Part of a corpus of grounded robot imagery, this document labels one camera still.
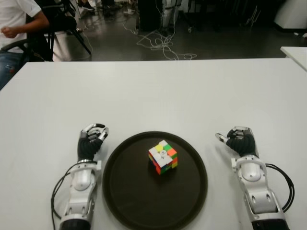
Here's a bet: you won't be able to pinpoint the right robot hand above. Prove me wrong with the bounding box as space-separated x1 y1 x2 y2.
215 126 260 160

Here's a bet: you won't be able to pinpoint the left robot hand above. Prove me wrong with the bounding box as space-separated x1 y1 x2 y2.
77 123 110 163

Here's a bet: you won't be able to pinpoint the multicoloured Rubik's cube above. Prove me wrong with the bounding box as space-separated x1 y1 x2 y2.
148 139 178 175

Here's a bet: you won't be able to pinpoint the round dark brown plate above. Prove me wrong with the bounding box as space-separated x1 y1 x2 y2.
102 130 208 225

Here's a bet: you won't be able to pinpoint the white side table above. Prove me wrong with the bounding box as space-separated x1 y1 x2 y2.
280 46 307 72

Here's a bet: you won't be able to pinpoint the black armchair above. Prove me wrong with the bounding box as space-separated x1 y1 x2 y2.
0 16 53 63

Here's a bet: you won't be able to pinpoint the black folding chair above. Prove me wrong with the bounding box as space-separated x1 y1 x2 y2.
40 0 93 62

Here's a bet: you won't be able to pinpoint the white cabinet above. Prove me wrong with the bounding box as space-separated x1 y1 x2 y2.
273 0 307 31

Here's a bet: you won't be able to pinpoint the black cabinet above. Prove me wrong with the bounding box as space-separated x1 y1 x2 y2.
137 0 164 32

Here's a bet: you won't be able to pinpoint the silver standing robot legs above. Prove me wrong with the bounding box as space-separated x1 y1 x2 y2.
162 0 180 29

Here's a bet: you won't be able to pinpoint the person in white shirt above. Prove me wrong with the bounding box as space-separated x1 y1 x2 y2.
0 0 50 90

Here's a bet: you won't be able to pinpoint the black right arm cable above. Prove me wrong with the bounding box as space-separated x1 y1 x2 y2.
265 163 295 213

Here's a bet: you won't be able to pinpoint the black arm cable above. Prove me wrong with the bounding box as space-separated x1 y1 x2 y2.
265 163 295 213
50 165 80 230

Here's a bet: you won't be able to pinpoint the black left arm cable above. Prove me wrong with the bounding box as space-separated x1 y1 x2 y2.
50 165 80 230

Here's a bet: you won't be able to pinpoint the tangled white floor cable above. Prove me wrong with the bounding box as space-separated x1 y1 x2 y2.
122 23 198 61

